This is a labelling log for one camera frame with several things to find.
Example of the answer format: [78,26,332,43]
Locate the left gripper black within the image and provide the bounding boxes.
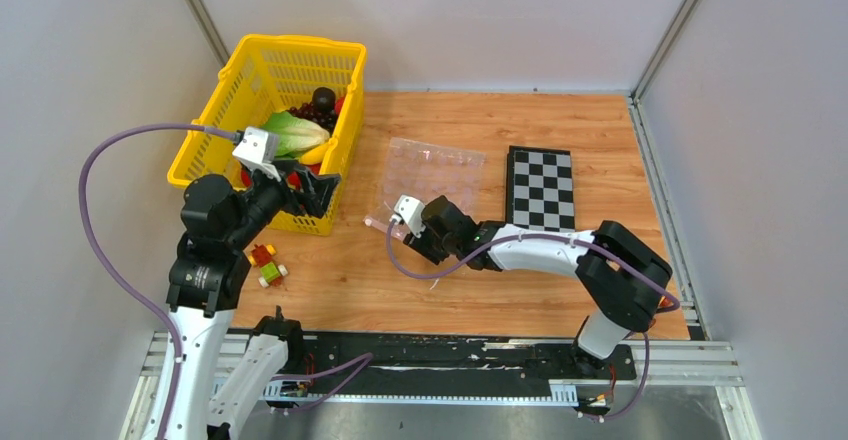
[227,158,340,247]

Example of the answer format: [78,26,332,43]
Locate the clear zip top bag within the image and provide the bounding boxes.
[364,137,486,232]

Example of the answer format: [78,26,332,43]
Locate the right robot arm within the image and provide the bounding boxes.
[387,195,680,378]

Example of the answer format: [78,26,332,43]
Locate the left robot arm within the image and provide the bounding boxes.
[145,167,341,439]

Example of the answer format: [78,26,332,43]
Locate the yellow banana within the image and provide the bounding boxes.
[298,139,334,166]

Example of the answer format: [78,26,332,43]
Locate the green lettuce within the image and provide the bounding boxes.
[260,112,330,158]

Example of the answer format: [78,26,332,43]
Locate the dark red grapes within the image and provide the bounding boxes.
[287,102,338,135]

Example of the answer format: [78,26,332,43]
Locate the red strawberry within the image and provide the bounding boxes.
[334,96,346,116]

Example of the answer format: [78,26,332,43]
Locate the dark avocado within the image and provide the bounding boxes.
[311,87,337,113]

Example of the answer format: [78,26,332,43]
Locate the yellow plastic basket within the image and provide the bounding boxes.
[194,34,367,236]

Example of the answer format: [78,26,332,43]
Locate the black white checkerboard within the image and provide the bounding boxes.
[505,145,576,232]

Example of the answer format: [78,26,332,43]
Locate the red green toy car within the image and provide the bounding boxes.
[247,244,288,288]

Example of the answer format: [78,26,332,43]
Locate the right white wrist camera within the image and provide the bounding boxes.
[391,195,425,237]

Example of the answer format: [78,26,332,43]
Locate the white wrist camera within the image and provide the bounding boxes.
[232,127,281,181]
[391,195,425,237]

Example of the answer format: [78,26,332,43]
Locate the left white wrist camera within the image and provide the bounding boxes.
[232,127,281,181]

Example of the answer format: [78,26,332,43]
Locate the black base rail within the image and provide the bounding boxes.
[280,331,637,398]

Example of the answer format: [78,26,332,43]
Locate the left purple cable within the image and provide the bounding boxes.
[78,124,243,440]

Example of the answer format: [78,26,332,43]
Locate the aluminium frame base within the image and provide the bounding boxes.
[119,330,763,440]

